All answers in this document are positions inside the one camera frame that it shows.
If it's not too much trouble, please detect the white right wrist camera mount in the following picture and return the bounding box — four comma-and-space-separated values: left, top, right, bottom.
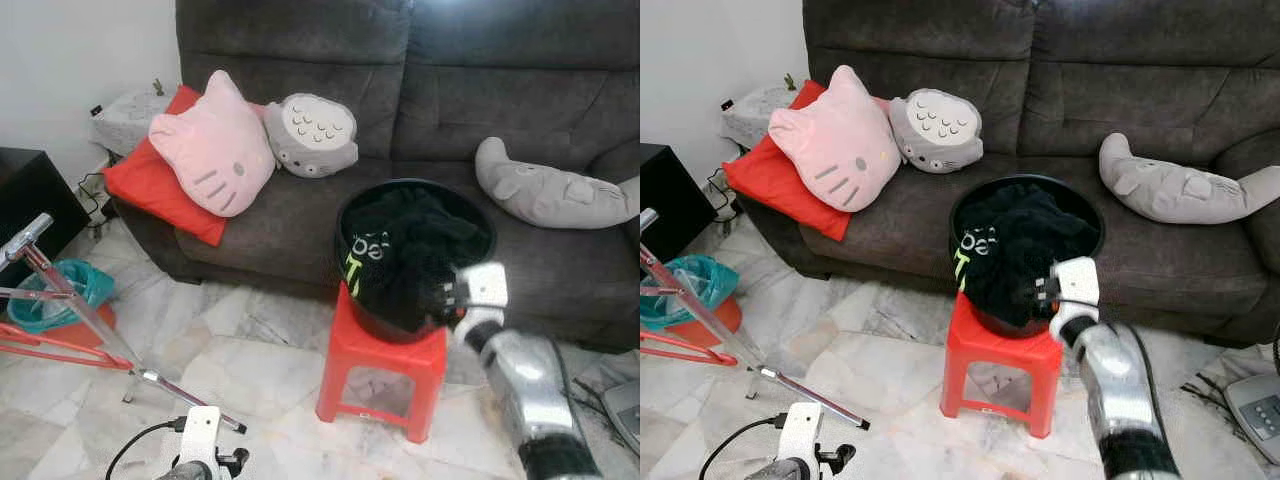
455, 262, 509, 326
1050, 257, 1101, 321

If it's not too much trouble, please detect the grey owl-like plush cushion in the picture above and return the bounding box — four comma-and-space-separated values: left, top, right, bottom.
888, 88, 984, 175
262, 93, 360, 180

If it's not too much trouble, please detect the orange bin with green bag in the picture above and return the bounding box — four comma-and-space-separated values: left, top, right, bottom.
640, 255, 743, 349
5, 258, 118, 351

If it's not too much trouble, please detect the red cushion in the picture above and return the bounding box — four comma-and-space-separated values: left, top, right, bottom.
102, 85, 231, 248
722, 80, 851, 243

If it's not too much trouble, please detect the dark grey sofa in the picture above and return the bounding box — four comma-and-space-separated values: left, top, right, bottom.
735, 0, 1280, 346
110, 0, 641, 351

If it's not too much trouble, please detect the black garment with green print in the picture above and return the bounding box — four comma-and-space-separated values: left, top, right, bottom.
955, 183, 1096, 326
345, 188, 491, 326

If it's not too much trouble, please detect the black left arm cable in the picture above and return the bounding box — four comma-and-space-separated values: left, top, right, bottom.
105, 418, 191, 480
698, 415, 791, 480

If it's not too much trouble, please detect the black round basket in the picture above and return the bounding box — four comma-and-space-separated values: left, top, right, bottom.
947, 173, 1107, 341
335, 178, 498, 346

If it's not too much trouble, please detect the grey seal plush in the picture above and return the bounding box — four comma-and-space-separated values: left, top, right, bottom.
1098, 132, 1280, 225
474, 136, 641, 230

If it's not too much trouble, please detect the metal clothes rack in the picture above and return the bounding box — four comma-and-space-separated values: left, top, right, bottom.
640, 207, 871, 431
0, 212, 248, 436

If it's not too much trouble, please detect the side table with white cloth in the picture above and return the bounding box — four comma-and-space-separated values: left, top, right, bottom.
90, 85, 176, 159
720, 80, 801, 151

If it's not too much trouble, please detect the red plastic stool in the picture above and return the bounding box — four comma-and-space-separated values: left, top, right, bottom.
315, 283, 448, 444
938, 290, 1063, 439

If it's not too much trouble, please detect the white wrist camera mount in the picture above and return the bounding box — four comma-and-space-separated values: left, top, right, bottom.
1050, 257, 1101, 321
778, 402, 823, 471
180, 405, 223, 471
455, 262, 509, 326

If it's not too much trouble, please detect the grey device with buttons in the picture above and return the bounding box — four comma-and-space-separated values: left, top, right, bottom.
600, 378, 641, 456
1222, 372, 1280, 466

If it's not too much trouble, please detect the red plastic hanger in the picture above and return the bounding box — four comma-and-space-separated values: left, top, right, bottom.
640, 328, 746, 369
0, 320, 136, 373

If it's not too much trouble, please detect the pink cat face cushion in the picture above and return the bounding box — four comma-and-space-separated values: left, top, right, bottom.
148, 68, 277, 219
768, 65, 901, 213

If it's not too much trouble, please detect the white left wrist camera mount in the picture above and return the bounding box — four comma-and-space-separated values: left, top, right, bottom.
778, 402, 823, 471
180, 405, 223, 471

